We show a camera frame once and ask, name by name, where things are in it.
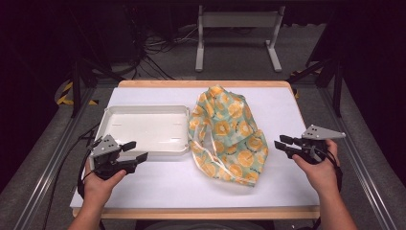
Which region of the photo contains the person's left hand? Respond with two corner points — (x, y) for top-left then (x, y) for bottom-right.
(83, 159), (127, 206)

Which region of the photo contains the orange-print green cloth bag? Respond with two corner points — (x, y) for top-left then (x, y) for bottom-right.
(187, 84), (270, 188)

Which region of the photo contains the wooden table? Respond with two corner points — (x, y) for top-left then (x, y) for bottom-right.
(72, 80), (321, 220)

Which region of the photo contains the hand-held gripper cable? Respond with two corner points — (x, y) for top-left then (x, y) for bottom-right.
(314, 147), (344, 194)
(77, 135), (103, 199)

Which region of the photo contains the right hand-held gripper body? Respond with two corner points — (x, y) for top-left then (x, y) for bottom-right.
(292, 124), (347, 166)

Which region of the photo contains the right hand-held gripper cable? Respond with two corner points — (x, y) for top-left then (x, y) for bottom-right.
(314, 147), (344, 194)

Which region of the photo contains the white plastic tray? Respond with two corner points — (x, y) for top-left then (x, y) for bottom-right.
(94, 104), (192, 157)

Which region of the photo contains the bundle of black floor cables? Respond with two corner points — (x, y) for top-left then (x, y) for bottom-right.
(125, 18), (200, 81)

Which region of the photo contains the white table mat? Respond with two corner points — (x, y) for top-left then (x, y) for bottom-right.
(70, 86), (321, 210)

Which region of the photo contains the person's right hand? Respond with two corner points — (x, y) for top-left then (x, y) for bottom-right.
(291, 139), (341, 198)

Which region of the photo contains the black metal stand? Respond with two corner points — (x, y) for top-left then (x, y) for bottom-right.
(286, 57), (345, 118)
(67, 6), (126, 119)

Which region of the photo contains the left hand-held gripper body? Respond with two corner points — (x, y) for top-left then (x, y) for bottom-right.
(89, 133), (139, 180)

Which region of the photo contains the black cable beside table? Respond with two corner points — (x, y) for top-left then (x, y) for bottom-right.
(41, 123), (101, 230)

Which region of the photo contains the yellow black striped tape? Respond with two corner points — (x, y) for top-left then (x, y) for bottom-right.
(56, 80), (99, 106)

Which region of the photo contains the grey metal stand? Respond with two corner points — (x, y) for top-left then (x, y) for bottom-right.
(194, 4), (286, 73)

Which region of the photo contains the left hand-held gripper cable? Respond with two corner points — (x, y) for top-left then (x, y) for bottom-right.
(77, 135), (103, 199)

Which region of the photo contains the aluminium rail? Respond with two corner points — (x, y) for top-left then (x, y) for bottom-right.
(319, 86), (398, 230)
(13, 86), (97, 230)

